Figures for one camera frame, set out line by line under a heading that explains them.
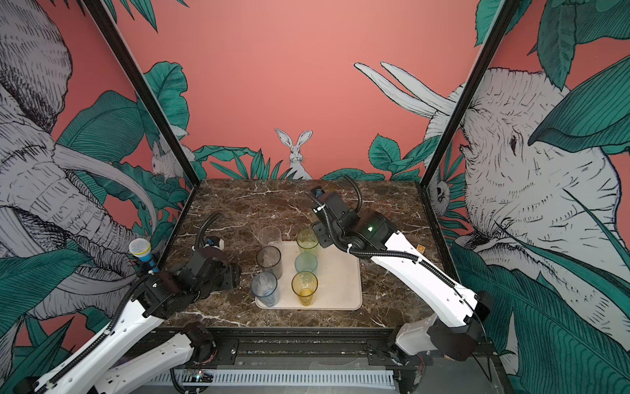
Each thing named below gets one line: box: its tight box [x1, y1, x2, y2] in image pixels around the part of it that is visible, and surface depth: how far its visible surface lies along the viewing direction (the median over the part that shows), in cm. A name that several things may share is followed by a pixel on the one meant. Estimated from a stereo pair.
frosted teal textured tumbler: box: [294, 251, 319, 273], surface depth 91 cm
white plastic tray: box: [278, 241, 363, 311], surface depth 88 cm
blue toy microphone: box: [128, 238, 160, 274], surface depth 73 cm
